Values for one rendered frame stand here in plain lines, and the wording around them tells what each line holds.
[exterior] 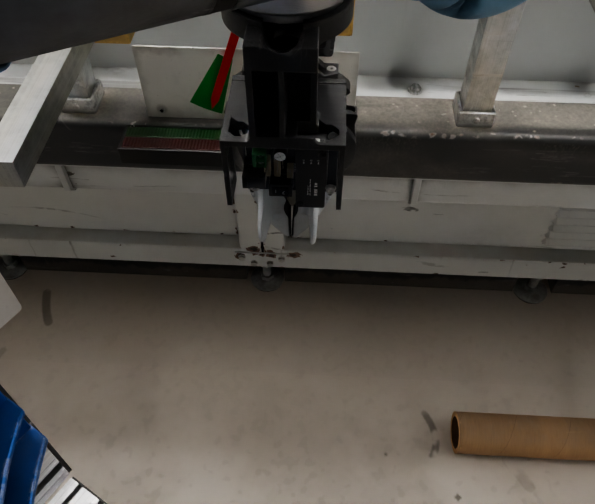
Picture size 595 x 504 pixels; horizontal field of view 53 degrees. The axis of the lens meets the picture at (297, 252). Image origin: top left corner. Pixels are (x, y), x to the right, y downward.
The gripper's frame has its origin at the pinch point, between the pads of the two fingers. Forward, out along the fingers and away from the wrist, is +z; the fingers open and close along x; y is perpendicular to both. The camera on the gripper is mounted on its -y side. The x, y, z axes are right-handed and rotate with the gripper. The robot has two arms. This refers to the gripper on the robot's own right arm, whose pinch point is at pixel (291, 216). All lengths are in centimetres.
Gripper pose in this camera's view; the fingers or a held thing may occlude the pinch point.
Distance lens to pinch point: 48.3
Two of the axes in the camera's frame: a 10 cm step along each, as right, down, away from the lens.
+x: 10.0, 0.4, -0.4
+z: 0.0, 6.3, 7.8
